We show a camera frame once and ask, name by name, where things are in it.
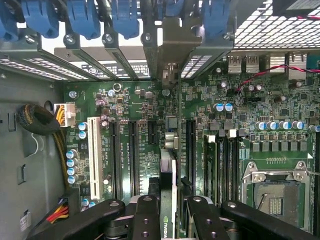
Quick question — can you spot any red black twisted wire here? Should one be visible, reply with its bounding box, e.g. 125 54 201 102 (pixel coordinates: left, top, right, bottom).
234 63 320 94

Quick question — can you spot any black sleeved cable bundle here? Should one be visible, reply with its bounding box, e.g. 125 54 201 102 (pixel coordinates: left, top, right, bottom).
15 103 72 192

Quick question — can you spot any white power connector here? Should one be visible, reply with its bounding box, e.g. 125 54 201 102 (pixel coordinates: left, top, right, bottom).
53 101 77 129

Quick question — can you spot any white PCI expansion slot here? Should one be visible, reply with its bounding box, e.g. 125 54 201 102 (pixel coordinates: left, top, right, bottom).
86 116 104 201

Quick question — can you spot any long black expansion slot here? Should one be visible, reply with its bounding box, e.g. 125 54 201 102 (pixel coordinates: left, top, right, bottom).
127 119 141 197
109 119 124 201
185 118 198 196

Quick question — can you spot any black open PC case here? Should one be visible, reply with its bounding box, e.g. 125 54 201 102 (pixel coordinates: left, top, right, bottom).
0 0 320 240

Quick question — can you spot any blue slot clip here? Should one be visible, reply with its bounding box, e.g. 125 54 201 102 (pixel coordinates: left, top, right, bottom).
163 0 186 19
65 0 101 41
21 0 61 39
111 0 141 40
201 0 233 39

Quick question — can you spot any red and yellow wire bundle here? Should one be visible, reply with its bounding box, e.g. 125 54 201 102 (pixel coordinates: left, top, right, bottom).
45 197 70 225

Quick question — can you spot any short black expansion slot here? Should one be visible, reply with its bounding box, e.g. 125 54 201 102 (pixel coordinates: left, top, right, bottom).
146 120 159 146

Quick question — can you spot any black RAM slot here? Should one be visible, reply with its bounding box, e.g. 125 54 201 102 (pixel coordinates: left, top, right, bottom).
216 129 228 205
226 129 240 205

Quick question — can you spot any metal slot cover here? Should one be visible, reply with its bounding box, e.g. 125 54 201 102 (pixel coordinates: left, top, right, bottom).
181 31 235 80
103 32 140 80
140 31 159 79

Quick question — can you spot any CPU socket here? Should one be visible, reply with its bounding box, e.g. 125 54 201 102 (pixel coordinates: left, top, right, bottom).
240 161 315 232

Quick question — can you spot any silver USB port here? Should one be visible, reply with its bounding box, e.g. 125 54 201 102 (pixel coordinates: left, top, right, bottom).
227 55 243 75
244 55 261 74

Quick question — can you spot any green motherboard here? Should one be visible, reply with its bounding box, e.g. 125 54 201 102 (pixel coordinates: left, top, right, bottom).
62 51 320 240

